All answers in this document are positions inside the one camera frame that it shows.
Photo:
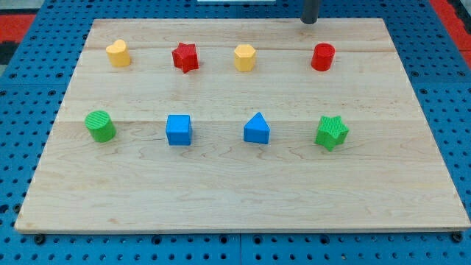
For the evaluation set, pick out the red cylinder block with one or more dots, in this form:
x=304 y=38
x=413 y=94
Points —
x=323 y=56

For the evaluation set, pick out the light wooden board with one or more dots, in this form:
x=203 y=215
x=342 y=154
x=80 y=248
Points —
x=387 y=176

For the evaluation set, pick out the green star block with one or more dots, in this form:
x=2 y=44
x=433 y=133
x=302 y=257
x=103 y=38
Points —
x=331 y=132

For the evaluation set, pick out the blue cube block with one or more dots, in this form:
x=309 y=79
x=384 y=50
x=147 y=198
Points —
x=179 y=129

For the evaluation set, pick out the red star block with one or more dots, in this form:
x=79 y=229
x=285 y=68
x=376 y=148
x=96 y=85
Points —
x=185 y=57

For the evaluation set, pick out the blue triangle block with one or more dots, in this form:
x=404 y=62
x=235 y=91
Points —
x=256 y=130

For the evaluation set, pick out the green cylinder block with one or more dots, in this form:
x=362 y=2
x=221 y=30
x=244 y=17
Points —
x=100 y=126

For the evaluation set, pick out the yellow hexagon block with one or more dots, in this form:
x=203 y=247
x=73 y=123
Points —
x=244 y=57

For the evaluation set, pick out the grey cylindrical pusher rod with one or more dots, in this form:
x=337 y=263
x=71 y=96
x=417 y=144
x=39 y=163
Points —
x=310 y=11

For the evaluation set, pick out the yellow heart block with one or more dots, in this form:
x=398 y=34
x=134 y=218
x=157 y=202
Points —
x=118 y=54

